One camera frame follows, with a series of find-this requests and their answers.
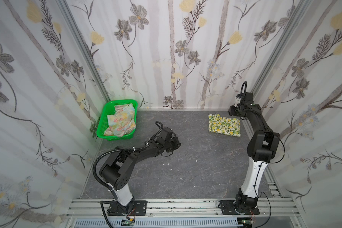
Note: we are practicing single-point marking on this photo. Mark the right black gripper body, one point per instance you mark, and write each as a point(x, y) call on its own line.
point(234, 110)

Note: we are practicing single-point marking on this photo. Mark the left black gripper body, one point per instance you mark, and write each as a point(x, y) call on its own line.
point(174, 143)

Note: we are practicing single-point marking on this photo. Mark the lemon print yellow skirt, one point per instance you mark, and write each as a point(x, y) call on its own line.
point(224, 125)

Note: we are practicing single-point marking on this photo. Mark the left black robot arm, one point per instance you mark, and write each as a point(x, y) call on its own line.
point(114, 168)

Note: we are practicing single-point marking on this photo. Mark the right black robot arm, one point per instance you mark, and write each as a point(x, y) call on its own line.
point(261, 150)

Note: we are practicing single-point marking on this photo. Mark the pastel floral folded skirt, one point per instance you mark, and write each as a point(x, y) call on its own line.
point(122, 122)

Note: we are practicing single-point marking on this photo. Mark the green plastic basket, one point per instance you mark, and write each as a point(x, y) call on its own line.
point(109, 109)

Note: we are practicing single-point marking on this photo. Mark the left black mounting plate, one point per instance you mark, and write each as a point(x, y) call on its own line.
point(138, 207)

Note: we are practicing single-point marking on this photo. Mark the black mounting plate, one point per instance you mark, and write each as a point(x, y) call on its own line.
point(229, 207)
point(138, 207)

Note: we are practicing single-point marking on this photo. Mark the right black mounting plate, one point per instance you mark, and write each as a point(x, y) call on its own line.
point(229, 207)

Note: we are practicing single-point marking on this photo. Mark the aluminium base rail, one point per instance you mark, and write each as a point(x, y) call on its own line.
point(207, 208)

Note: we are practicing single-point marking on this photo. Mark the white slotted cable duct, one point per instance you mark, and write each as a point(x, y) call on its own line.
point(176, 223)

